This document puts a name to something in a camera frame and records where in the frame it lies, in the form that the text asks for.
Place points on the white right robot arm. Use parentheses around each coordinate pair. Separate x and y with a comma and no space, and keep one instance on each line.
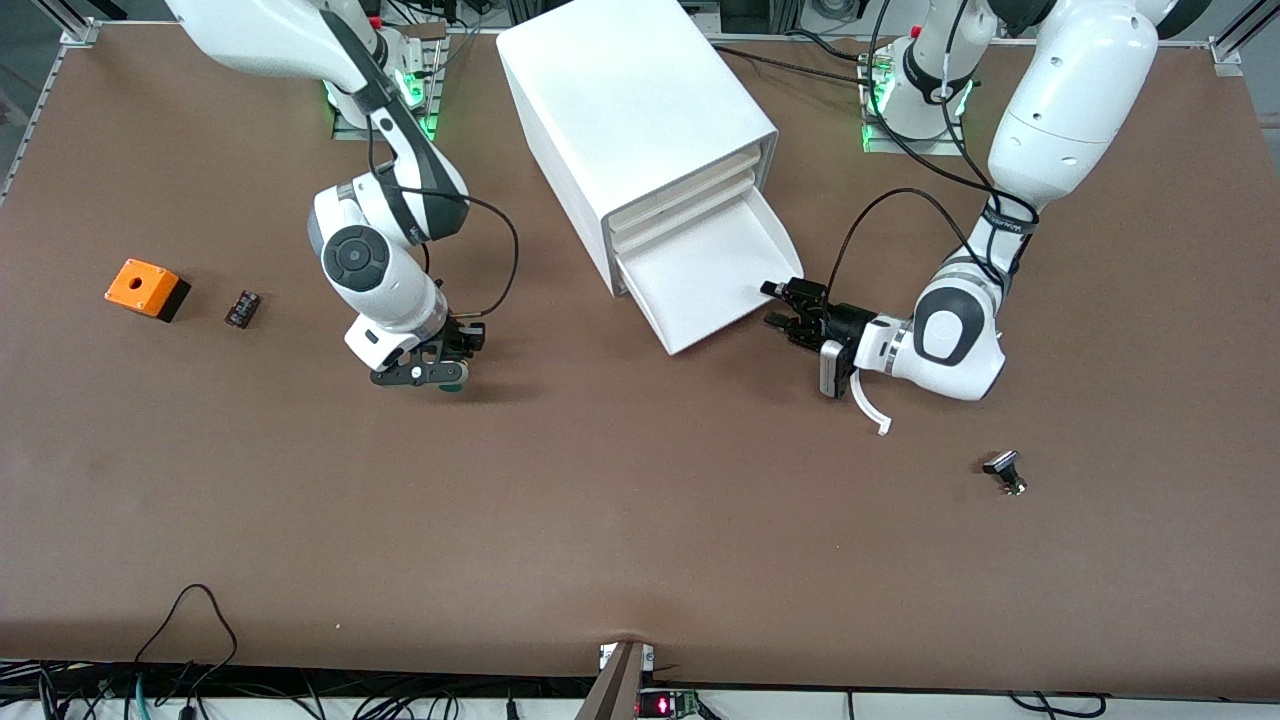
(355,260)

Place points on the red LED display module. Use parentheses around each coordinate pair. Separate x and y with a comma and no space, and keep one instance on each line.
(665,705)

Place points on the grey camera mount wedge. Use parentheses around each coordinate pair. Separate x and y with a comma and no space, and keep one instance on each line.
(615,685)

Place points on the orange button box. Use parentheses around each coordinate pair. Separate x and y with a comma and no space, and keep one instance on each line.
(140,285)

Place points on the black headed switch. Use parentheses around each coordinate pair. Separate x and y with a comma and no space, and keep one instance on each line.
(1003,466)

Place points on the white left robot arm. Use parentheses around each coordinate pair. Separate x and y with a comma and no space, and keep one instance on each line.
(1070,100)

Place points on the small black capacitor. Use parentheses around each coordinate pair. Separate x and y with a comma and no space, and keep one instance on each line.
(243,309)

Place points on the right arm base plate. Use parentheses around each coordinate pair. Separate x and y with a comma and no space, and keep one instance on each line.
(425,125)

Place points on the green push button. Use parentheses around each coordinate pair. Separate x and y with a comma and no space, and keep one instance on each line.
(452,386)

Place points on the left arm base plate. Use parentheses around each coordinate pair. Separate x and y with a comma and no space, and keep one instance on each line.
(915,145)

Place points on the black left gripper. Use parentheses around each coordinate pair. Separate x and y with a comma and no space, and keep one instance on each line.
(843,323)

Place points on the white curved plastic strip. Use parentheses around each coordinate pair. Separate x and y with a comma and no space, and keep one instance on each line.
(866,405)

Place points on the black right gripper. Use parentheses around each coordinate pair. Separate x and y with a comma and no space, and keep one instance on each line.
(462,338)

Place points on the white lowest cabinet drawer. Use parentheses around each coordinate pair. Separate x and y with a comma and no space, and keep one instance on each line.
(700,280)

